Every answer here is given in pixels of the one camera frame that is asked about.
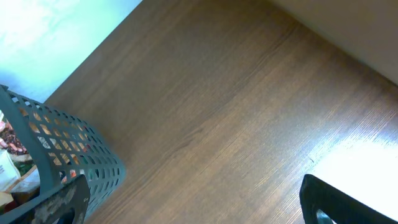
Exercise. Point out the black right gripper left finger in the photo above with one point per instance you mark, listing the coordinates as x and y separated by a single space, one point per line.
67 203

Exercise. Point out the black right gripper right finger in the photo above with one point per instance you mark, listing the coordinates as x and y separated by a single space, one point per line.
322 203

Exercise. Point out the brown snack bag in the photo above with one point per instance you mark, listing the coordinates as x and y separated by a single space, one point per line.
19 174

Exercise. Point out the grey plastic basket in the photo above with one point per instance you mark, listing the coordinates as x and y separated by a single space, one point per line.
62 147

